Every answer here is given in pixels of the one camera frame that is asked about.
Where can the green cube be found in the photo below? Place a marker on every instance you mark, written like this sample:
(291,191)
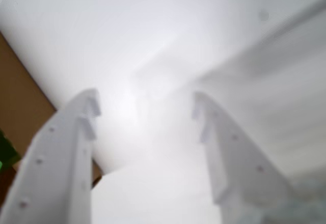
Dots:
(7,152)

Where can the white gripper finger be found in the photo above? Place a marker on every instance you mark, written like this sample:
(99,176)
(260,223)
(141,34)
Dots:
(58,157)
(237,173)

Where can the brown cardboard box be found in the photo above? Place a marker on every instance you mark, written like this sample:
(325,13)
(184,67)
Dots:
(20,94)

